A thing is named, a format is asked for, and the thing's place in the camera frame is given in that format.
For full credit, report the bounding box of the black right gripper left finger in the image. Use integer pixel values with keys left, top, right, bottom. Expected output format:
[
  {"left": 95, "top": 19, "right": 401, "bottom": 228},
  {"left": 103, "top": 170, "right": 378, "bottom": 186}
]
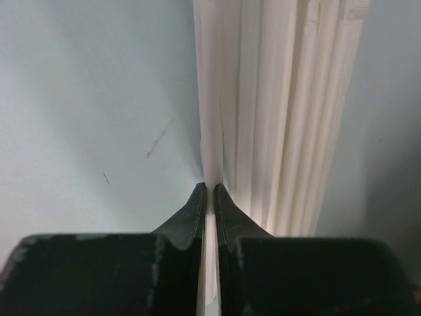
[{"left": 1, "top": 183, "right": 207, "bottom": 315}]

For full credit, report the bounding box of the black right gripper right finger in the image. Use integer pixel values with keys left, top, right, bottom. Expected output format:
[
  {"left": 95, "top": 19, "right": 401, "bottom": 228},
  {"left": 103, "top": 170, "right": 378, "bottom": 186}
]
[{"left": 213, "top": 184, "right": 420, "bottom": 315}]

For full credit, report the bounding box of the bundle of white wrapped straws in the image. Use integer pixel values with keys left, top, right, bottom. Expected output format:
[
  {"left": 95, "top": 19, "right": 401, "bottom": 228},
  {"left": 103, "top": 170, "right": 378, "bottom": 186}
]
[{"left": 218, "top": 0, "right": 372, "bottom": 238}]

